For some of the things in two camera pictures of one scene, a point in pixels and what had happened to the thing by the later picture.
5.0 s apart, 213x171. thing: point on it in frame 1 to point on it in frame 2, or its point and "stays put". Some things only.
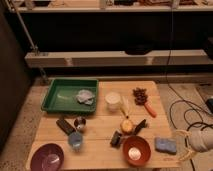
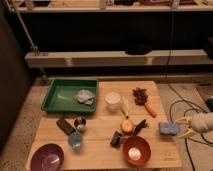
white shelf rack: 170,58 stays put
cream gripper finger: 187,154 to 188,133
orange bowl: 136,150 stays put
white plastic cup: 113,98 stays put
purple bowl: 48,157 stays put
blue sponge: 166,145 to 168,128
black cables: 192,126 to 177,91
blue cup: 75,139 stays put
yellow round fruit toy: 126,125 stays put
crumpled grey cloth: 85,97 stays put
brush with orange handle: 141,98 stays put
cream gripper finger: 184,132 to 187,119
